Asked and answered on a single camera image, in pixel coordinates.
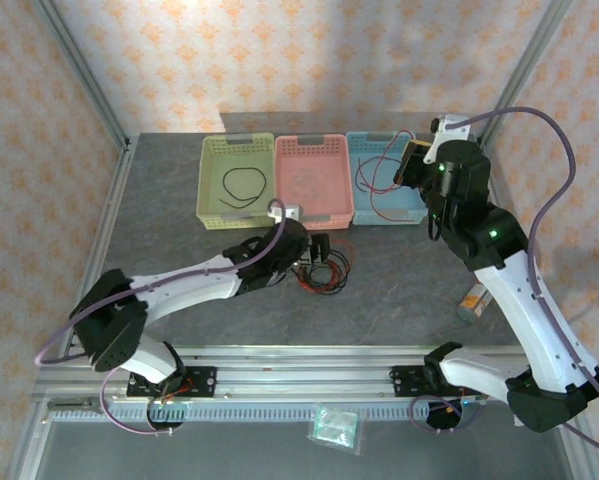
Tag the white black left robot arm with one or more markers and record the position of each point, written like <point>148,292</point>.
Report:
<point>189,290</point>

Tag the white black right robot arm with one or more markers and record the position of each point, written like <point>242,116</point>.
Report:
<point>529,320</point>

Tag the blue plastic basket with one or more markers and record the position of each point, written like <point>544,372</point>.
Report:
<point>404,205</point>

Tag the pink plastic basket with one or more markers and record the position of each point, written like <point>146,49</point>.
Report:
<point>334,165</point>

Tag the green plastic basket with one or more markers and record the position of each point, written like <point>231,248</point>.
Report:
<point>209,165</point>

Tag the bottle with orange cap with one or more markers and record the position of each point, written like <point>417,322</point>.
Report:
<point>471,302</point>

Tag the clear plastic bag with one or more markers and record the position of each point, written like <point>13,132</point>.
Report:
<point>336,427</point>

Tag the aluminium rail beam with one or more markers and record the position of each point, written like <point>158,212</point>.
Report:
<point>299,375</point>

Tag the aluminium frame post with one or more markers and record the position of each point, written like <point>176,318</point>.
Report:
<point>79,65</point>
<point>524,65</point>

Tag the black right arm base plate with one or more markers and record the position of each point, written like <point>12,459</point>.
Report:
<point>404,382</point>

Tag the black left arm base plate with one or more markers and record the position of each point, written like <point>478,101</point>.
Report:
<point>204,382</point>

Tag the aluminium frame leg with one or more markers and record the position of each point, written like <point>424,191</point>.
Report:
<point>584,450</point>
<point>26,450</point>

